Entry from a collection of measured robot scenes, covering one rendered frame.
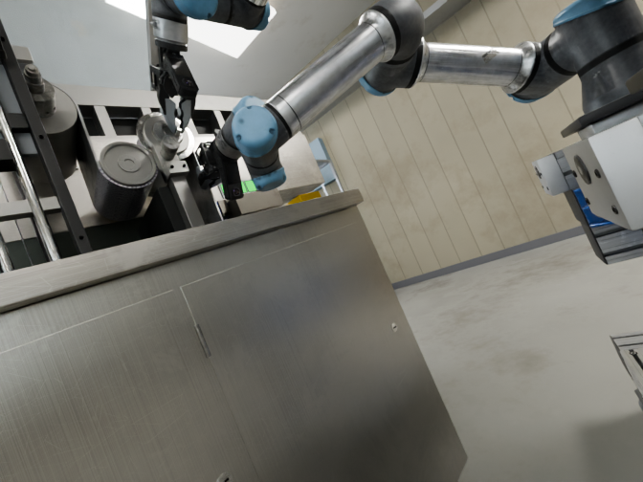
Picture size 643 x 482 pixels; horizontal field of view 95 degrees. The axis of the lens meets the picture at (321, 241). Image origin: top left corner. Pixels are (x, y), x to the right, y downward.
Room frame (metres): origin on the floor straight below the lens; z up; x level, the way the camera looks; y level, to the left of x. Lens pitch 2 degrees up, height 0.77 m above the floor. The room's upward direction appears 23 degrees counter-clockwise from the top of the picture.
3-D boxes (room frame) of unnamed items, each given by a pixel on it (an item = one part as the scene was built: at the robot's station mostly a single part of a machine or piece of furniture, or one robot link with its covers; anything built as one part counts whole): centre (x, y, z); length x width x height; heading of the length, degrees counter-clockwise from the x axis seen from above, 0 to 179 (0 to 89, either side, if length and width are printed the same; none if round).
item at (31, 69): (0.58, 0.41, 1.34); 0.06 x 0.03 x 0.03; 43
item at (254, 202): (1.05, 0.26, 1.00); 0.40 x 0.16 x 0.06; 43
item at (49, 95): (0.62, 0.45, 1.34); 0.06 x 0.06 x 0.06; 43
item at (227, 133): (0.65, 0.05, 1.11); 0.11 x 0.08 x 0.09; 43
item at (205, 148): (0.77, 0.16, 1.12); 0.12 x 0.08 x 0.09; 43
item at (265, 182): (0.63, 0.05, 1.01); 0.11 x 0.08 x 0.11; 7
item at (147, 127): (0.90, 0.36, 1.25); 0.26 x 0.12 x 0.12; 43
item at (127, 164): (0.82, 0.45, 1.18); 0.26 x 0.12 x 0.12; 43
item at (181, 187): (0.76, 0.28, 1.05); 0.06 x 0.05 x 0.31; 43
